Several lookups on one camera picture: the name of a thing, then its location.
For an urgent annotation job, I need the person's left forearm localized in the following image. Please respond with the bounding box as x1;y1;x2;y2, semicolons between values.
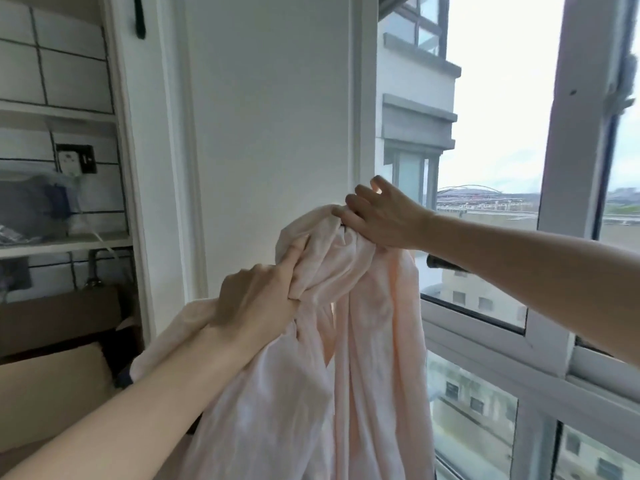
0;322;251;480

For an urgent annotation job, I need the metal tap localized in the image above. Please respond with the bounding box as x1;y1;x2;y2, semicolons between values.
86;249;117;288

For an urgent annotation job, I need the brown cardboard box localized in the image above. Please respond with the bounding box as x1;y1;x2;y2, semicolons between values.
0;284;143;470

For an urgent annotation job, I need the person's right hand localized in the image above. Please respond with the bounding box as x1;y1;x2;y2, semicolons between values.
331;175;437;251

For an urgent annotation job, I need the clear plastic bag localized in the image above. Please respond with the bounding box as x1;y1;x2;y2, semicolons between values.
0;170;88;245

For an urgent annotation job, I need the grey and white neighbouring building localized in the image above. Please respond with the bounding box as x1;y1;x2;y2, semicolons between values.
376;0;462;210

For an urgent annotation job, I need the open white window sash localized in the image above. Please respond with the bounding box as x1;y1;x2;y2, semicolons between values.
536;0;640;242

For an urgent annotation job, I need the white cable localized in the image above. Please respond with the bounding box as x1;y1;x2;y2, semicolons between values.
75;210;123;255

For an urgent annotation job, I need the white wall shelf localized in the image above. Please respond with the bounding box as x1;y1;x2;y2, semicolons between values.
0;97;135;260

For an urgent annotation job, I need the white door frame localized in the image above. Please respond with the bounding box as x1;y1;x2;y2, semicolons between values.
102;0;208;353

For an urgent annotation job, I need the person's left hand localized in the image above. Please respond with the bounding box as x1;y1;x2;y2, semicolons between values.
212;237;307;346

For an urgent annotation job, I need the dark laundry pole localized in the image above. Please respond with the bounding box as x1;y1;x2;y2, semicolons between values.
425;256;467;273

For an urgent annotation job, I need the white window frame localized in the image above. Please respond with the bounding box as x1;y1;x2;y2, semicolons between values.
350;0;640;480

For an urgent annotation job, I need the person's right forearm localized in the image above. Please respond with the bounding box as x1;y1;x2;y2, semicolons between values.
424;212;640;358

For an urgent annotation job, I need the pale pink cloth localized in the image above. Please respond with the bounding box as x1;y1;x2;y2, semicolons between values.
128;204;438;480

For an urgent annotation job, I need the black wall socket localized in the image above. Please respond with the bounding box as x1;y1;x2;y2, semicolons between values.
54;143;98;175

